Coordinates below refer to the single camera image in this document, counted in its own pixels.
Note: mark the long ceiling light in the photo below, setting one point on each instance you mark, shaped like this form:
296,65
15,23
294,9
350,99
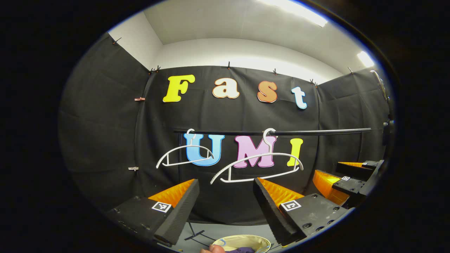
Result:
299,10

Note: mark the small white plastic hanger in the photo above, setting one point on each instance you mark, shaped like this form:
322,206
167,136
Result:
175,150

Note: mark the black metal clothes rack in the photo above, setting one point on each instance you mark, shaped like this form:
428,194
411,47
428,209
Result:
316,132

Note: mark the row of black cloth clips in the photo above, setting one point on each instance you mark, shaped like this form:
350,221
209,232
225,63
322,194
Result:
229,65

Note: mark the black backdrop cloth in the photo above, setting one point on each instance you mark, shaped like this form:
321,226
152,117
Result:
105,140

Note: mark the cream fabric laundry hamper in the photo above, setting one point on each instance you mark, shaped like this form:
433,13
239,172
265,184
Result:
246,240

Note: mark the purple ribbed shirt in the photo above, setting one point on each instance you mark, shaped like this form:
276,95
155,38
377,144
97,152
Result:
242,250

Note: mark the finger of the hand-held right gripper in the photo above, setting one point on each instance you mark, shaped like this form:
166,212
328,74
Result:
355,168
348,184

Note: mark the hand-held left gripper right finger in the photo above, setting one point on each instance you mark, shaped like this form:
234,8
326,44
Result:
272,211

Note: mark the large white plastic hanger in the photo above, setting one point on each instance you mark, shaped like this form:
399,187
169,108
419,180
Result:
260,155

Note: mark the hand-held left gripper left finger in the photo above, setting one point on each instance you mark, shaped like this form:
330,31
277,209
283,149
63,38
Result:
179,211

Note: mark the short ceiling light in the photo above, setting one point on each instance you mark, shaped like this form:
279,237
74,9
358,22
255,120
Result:
365,59

